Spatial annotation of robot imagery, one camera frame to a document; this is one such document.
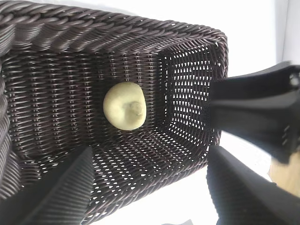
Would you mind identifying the pale yellow egg yolk pastry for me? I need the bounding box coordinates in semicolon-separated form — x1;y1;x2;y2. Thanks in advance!
103;82;148;131

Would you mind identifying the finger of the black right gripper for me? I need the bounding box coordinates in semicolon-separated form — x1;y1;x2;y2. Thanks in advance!
207;60;300;165

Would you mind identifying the dark brown wicker basket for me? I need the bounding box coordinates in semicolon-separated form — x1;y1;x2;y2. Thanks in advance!
0;0;230;225

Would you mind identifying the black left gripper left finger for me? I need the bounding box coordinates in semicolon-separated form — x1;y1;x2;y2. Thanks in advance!
0;146;95;225

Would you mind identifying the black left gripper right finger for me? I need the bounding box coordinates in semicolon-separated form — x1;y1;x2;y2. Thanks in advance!
206;145;300;225

